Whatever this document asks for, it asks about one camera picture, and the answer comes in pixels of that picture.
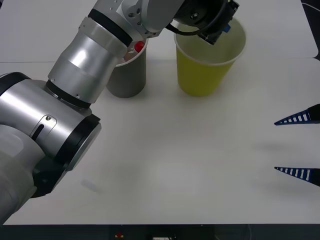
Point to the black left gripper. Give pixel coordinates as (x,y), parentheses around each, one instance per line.
(221,20)

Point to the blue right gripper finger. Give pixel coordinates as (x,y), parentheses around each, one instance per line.
(306,174)
(306,115)

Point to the silver and black left arm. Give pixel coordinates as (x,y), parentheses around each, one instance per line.
(82,62)

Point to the yellow-green plastic bin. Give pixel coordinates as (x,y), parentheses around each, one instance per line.
(200,75)

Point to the red-capped plastic bottle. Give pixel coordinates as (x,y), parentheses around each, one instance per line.
(138,46)

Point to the grey plastic bin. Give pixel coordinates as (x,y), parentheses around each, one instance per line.
(130,80)

